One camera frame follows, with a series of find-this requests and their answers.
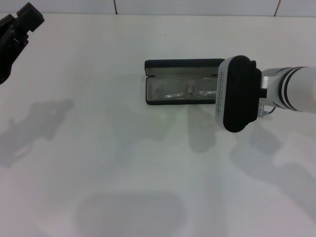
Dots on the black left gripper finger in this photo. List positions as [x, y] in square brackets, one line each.
[26, 13]
[34, 22]

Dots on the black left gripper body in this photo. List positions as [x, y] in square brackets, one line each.
[11, 44]

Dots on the black glasses case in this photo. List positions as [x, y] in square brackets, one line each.
[177, 63]

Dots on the clear white glasses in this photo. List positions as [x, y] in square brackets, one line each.
[190, 90]

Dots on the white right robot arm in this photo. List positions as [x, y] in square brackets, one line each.
[301, 89]

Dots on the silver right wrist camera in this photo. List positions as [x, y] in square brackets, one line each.
[239, 98]

